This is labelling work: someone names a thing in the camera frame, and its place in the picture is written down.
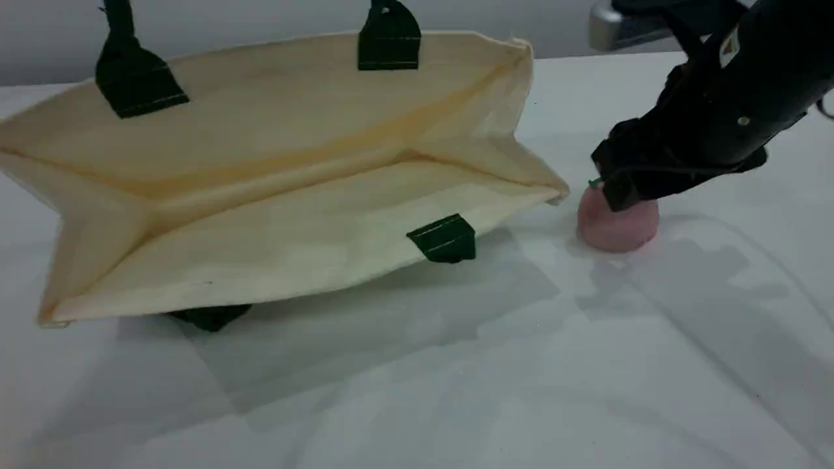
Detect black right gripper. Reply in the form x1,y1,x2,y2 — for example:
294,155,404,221
592,91,769,212

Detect pink peach with green leaf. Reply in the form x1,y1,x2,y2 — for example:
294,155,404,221
577,179,660,253

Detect cream canvas handbag green handles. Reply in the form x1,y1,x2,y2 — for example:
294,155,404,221
0,0,571,333

